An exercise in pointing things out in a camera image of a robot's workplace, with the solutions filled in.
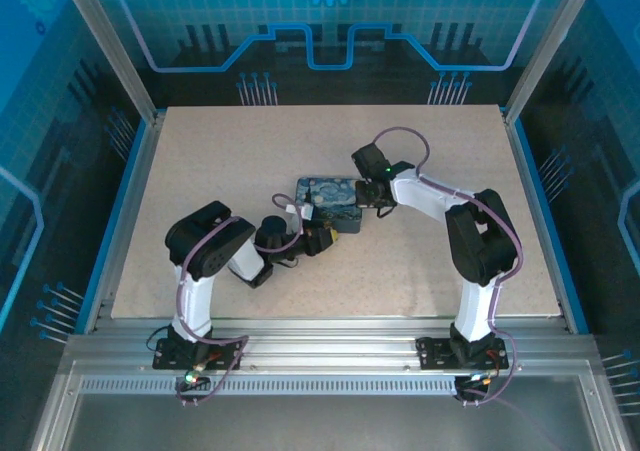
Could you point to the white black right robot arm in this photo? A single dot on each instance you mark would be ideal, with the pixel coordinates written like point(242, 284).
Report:
point(480, 241)

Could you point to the brass padlock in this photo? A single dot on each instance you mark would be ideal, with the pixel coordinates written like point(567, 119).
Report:
point(332, 237)

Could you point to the aluminium mounting rail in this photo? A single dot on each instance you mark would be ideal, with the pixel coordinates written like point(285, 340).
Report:
point(325, 341)

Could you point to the grey metal front tray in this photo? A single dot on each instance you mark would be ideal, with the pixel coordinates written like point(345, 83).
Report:
point(320, 423)

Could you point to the aluminium frame post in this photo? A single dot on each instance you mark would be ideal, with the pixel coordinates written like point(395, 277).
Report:
point(541, 56)
point(119, 56)

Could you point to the starry night print tin box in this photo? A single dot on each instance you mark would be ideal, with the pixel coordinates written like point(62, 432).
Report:
point(330, 196)

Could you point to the small lit circuit board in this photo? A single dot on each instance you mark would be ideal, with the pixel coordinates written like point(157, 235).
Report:
point(477, 378)
point(192, 379)

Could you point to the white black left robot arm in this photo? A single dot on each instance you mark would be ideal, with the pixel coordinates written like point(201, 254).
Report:
point(195, 301)

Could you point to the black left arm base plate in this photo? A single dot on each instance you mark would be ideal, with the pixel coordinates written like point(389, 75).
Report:
point(225, 353)

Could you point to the aluminium table side rail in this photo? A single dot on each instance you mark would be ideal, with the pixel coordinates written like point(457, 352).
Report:
point(525, 171)
point(140, 171)

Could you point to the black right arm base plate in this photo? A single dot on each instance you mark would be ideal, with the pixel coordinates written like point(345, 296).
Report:
point(432, 353)

